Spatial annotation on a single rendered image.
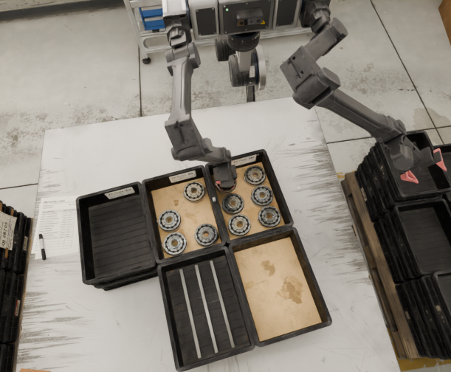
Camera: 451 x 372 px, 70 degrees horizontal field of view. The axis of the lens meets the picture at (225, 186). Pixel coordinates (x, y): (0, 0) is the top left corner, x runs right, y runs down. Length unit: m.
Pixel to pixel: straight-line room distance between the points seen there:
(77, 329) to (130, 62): 2.46
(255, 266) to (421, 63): 2.70
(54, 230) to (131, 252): 0.49
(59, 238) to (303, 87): 1.39
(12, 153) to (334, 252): 2.62
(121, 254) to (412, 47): 3.16
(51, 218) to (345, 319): 1.50
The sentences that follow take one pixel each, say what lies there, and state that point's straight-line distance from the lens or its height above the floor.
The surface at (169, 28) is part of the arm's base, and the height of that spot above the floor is 1.48.
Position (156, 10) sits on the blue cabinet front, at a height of 0.49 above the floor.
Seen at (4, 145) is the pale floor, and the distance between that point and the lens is 3.31.
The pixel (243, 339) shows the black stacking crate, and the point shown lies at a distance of 1.42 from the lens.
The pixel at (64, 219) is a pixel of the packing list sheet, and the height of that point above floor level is 0.70.
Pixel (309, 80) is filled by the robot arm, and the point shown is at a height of 1.60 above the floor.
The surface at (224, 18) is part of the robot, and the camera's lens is 1.30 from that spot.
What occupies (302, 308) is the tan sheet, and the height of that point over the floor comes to 0.83.
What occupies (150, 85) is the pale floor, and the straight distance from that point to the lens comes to 3.16.
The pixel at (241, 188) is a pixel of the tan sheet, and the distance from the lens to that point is 1.56.
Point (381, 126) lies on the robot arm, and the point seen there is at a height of 1.40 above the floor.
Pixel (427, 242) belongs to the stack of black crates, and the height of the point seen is 0.38.
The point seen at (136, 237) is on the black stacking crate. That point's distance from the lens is 1.54.
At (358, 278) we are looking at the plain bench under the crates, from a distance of 1.66.
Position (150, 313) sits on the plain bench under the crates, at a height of 0.70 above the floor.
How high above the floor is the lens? 2.24
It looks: 65 degrees down
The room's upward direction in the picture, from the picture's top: 5 degrees counter-clockwise
